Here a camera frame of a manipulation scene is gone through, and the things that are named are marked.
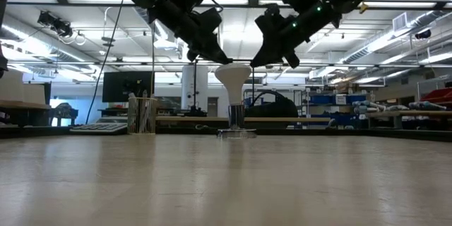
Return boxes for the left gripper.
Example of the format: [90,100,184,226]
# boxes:
[150,0,233,64]

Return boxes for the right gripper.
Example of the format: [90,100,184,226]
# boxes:
[251,3,333,69]

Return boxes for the white reflector lightbulb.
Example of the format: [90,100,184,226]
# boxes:
[214,63,252,106]

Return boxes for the chrome lamp socket base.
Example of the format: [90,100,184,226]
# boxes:
[216,104,258,139]

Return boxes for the white cylindrical column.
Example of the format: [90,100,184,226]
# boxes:
[181,65,209,110]

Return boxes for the black duffel bag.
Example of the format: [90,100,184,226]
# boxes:
[243,90,299,118]

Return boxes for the blue storage bin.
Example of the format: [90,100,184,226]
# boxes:
[347,94,368,105]
[310,94,335,105]

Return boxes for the grey marker pen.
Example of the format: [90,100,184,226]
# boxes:
[141,90,149,133]
[128,93,138,133]

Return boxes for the clear container of sticks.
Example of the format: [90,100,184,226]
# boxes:
[126,97,159,135]

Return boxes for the black computer monitor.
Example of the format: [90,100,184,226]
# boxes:
[102,71,155,103]

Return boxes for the white ceiling air vent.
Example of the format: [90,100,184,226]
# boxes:
[392,12,409,32]

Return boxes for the grey keyboard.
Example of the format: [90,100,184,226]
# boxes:
[69,122,129,135]

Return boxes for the long wooden workbench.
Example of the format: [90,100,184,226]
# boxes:
[367,110,452,130]

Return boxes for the black overhead beam with lights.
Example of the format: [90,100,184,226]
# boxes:
[0,0,452,11]

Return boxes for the dark office chair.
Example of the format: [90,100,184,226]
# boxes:
[49,102,79,127]

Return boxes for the white cardboard box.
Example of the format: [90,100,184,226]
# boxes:
[0,69,24,103]
[23,83,47,105]

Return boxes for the wooden side table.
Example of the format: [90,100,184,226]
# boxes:
[0,100,53,128]

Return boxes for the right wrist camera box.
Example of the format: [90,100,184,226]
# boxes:
[254,4,283,31]

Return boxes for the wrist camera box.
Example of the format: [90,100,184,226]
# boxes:
[199,6,223,33]
[254,4,283,31]

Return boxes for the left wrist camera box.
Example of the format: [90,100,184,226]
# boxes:
[199,6,223,33]

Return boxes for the thin hanging cable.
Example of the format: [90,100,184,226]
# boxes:
[150,20,156,96]

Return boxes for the thick black hanging cable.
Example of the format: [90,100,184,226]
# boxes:
[85,0,126,125]

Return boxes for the black ceiling-mounted camera cluster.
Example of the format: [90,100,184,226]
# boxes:
[37,9,74,39]

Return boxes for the silver ventilation duct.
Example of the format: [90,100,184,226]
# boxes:
[340,8,452,65]

